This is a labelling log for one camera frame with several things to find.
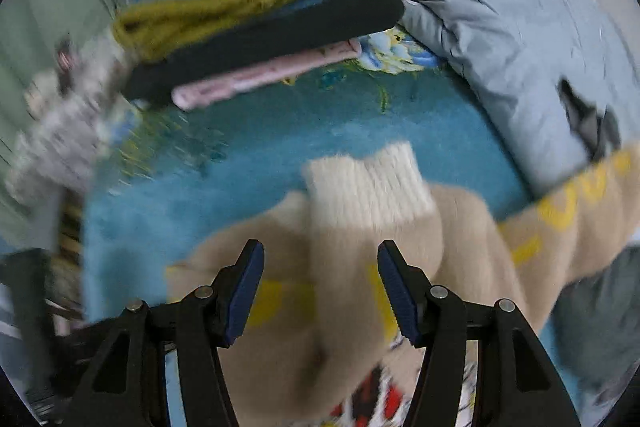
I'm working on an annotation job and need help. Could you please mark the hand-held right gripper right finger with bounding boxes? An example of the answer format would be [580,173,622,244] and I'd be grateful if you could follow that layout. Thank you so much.
[377,239,583,427]

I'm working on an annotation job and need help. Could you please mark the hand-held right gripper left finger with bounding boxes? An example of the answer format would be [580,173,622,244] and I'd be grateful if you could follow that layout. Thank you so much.
[60,238,266,427]

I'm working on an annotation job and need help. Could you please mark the beige fuzzy sweater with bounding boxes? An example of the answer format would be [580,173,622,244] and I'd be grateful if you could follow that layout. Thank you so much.
[165,142,640,427]

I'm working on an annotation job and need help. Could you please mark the stack of folded clothes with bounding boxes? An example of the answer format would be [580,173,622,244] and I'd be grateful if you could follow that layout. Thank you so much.
[122,0,406,105]

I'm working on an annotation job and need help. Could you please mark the teal floral bed sheet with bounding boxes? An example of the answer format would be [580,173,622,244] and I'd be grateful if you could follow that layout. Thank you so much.
[80,27,551,427]

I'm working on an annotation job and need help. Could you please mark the grey patterned cloth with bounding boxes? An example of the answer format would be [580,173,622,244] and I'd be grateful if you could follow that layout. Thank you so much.
[5,32,131,208]

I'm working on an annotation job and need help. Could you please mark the pink folded garment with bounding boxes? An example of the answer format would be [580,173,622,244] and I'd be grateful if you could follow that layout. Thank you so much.
[171,38,362,112]

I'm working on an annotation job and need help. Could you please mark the grey garment with lettered band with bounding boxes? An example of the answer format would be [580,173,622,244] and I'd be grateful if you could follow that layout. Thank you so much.
[550,79,640,408]

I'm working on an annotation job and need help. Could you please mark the blue floral quilt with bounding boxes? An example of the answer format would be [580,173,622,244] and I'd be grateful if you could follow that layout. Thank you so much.
[345,0,640,202]

